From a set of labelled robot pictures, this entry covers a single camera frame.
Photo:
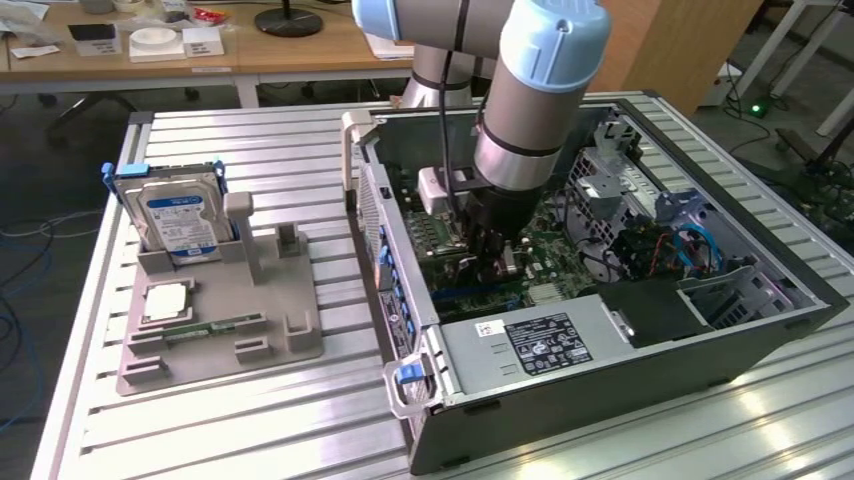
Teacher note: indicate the wooden cabinet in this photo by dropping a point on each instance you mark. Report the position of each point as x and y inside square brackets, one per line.
[674, 50]

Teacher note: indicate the silver chipset heatsink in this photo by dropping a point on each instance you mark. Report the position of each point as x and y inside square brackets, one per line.
[546, 295]

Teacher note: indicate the grey parts rack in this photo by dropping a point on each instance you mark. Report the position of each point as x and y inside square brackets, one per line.
[220, 360]

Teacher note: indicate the low-profile graphics card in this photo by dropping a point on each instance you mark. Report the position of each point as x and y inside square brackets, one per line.
[459, 270]

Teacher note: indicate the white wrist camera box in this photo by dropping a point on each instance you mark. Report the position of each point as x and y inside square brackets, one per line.
[434, 192]

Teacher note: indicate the green motherboard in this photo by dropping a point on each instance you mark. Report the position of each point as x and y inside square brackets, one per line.
[554, 260]

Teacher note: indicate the white box black top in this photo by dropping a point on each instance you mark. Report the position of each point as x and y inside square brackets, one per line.
[96, 40]

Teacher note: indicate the silver CPU chip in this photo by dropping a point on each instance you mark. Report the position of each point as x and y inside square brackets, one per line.
[166, 302]

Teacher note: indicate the plain white box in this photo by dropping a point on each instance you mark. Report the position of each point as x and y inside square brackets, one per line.
[202, 42]

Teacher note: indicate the blue expansion slot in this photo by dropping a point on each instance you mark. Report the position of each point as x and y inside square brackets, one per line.
[454, 291]

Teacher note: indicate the black round lamp base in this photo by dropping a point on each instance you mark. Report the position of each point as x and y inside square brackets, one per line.
[289, 22]

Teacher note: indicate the white box with bowl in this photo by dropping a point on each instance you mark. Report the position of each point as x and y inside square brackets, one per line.
[156, 45]

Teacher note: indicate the metal disk bay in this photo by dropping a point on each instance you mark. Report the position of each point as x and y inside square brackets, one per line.
[610, 190]

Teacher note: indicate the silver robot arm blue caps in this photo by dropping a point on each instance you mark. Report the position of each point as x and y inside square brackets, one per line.
[534, 100]

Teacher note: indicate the white table frame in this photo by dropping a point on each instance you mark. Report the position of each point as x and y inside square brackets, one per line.
[774, 45]

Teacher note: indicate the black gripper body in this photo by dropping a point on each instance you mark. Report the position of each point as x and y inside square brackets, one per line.
[501, 210]

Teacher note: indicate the wooden desk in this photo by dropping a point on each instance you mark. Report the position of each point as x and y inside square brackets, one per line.
[80, 72]

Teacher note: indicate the black chair base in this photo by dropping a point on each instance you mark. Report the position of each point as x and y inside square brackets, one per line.
[87, 107]

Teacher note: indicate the hard disk blue carrier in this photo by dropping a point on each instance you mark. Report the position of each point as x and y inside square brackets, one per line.
[176, 215]

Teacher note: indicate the open black PC case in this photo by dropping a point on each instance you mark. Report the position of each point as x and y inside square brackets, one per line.
[601, 380]

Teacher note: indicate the grey power supply unit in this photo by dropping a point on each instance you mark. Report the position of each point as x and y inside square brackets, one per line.
[554, 340]

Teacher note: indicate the green RAM stick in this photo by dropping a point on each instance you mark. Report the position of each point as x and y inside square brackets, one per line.
[207, 328]

